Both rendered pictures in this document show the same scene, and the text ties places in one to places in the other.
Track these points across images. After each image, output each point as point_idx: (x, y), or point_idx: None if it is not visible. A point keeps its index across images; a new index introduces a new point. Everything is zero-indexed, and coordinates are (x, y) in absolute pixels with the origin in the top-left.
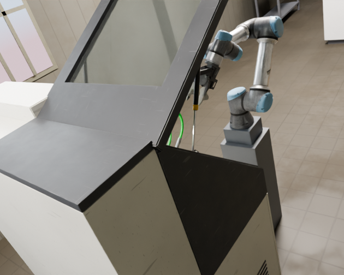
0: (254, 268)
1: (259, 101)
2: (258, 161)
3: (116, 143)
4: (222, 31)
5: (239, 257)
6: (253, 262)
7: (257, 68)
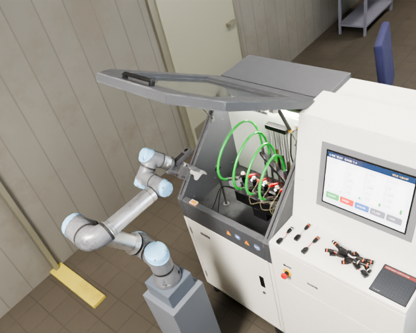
0: None
1: (143, 232)
2: None
3: (239, 74)
4: (145, 147)
5: None
6: None
7: (122, 232)
